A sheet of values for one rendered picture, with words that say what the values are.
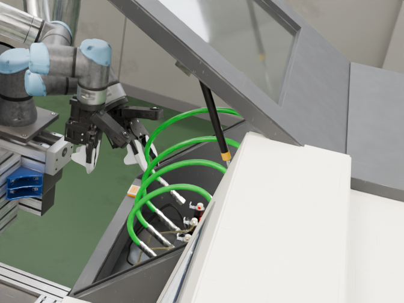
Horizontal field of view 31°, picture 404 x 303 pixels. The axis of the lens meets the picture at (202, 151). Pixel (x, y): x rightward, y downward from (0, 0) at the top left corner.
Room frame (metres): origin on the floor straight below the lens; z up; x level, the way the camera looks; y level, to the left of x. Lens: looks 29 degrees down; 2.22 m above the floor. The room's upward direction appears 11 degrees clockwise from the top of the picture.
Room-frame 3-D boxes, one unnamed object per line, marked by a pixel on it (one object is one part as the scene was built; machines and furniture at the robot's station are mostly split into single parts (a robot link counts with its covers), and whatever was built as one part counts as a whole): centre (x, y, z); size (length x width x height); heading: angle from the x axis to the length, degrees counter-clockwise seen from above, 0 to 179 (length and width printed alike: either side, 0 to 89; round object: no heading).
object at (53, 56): (1.62, 0.40, 1.51); 0.11 x 0.11 x 0.08; 12
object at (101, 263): (1.74, 0.21, 0.87); 0.62 x 0.04 x 0.16; 174
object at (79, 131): (1.63, 0.31, 1.35); 0.09 x 0.08 x 0.12; 84
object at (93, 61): (1.63, 0.30, 1.51); 0.09 x 0.08 x 0.11; 102
